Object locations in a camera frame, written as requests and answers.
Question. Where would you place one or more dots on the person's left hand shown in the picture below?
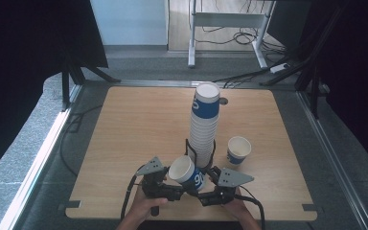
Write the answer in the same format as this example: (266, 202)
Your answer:
(142, 207)

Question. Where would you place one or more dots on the round brown table grommet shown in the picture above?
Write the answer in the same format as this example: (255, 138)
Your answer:
(224, 101)

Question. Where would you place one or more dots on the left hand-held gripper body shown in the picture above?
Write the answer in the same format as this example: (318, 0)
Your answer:
(153, 166)

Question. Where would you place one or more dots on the pale blue panel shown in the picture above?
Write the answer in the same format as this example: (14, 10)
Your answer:
(129, 22)

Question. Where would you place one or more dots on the black tripod stand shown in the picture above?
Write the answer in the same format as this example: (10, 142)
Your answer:
(65, 86)

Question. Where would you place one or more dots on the aluminium frame rail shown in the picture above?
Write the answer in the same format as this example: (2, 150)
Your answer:
(35, 166)
(335, 166)
(156, 83)

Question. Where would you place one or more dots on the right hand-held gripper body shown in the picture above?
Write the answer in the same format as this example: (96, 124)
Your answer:
(230, 177)

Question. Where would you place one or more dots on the white metal desk frame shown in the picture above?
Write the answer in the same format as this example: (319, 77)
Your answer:
(226, 19)

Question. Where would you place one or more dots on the dark curtain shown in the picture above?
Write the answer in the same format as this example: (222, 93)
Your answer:
(19, 64)
(357, 80)

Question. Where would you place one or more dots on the stack of white paper cups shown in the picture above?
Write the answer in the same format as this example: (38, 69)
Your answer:
(204, 127)

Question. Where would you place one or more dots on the black metal stand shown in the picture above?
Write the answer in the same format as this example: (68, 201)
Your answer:
(314, 76)

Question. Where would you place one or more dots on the white power strip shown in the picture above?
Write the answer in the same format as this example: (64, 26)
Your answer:
(280, 67)

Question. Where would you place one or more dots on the blue banded paper cup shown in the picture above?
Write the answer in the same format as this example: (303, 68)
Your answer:
(182, 169)
(239, 150)

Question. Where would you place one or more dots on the person's right hand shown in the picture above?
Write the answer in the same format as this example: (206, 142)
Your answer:
(238, 207)

